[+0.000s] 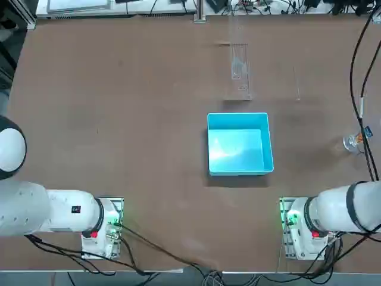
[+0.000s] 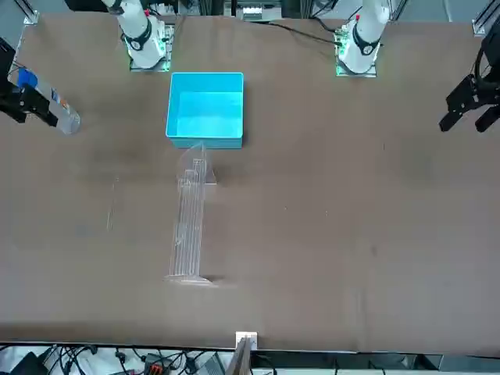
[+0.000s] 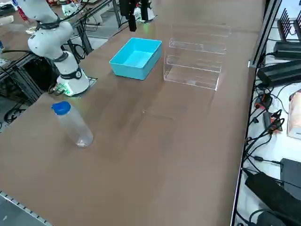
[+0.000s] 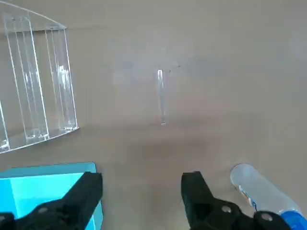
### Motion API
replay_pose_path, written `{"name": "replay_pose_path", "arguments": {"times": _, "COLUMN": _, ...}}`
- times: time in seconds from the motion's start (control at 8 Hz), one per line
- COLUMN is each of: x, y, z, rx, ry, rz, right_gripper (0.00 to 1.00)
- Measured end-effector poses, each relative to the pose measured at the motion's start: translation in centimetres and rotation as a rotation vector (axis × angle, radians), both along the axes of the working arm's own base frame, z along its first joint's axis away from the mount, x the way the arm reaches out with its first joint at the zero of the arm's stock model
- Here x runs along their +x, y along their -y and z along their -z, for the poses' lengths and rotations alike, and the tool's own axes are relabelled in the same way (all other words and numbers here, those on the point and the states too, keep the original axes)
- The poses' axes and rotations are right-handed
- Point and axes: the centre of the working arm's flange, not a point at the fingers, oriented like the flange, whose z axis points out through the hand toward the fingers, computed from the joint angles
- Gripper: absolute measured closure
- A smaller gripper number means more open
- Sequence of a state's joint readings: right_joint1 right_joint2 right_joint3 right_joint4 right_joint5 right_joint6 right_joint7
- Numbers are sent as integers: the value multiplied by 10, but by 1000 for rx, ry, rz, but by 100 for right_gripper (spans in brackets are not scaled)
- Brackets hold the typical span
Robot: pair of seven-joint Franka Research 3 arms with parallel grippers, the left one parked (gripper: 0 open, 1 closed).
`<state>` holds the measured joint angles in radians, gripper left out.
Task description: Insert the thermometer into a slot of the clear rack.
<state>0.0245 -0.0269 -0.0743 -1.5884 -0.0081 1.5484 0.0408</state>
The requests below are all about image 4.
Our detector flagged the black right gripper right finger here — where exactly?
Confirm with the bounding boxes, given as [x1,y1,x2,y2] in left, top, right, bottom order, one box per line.
[181,171,293,230]

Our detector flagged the clear bottle with blue cap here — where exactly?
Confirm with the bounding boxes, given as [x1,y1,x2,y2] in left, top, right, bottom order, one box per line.
[229,163,307,230]

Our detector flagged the clear acrylic tiered rack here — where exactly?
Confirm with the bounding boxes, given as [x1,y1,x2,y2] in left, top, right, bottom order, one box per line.
[0,0,81,155]

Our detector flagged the blue plastic bin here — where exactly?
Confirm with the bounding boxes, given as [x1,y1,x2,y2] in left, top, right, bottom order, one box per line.
[0,161,104,230]

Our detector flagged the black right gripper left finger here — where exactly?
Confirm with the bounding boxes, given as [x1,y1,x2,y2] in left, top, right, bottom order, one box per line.
[0,171,103,230]

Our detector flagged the clear glass thermometer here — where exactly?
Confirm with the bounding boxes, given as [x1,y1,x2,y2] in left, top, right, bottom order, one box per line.
[156,69,168,126]

